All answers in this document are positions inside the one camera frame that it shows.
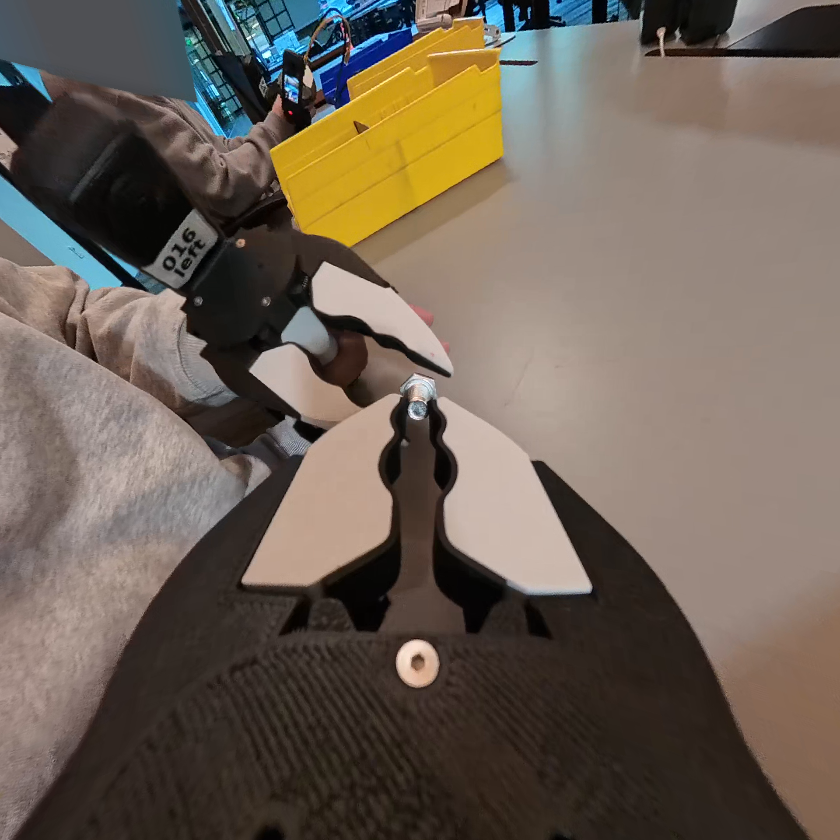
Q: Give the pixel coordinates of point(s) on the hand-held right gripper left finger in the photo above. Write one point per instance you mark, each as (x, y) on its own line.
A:
(328, 518)

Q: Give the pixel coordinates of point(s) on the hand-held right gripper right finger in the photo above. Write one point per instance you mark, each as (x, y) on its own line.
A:
(512, 518)

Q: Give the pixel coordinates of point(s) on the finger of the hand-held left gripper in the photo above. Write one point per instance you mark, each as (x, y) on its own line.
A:
(302, 387)
(374, 302)

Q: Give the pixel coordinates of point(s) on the steel bolt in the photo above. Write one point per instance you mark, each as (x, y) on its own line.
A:
(418, 387)

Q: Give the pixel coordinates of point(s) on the yellow plastic bin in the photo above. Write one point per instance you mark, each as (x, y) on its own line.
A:
(394, 177)
(453, 33)

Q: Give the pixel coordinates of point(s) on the person's left forearm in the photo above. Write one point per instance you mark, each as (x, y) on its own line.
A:
(144, 341)

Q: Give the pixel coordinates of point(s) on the another person's forearm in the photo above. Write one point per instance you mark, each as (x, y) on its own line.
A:
(216, 151)

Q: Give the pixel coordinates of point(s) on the grey desk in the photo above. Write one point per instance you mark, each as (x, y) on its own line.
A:
(656, 328)

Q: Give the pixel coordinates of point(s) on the person's left hand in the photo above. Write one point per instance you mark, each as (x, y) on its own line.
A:
(348, 367)

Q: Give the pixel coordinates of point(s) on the person's striped shirt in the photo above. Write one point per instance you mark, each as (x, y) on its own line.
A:
(292, 438)

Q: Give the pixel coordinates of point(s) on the blue plastic bin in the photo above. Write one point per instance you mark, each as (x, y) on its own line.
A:
(367, 62)

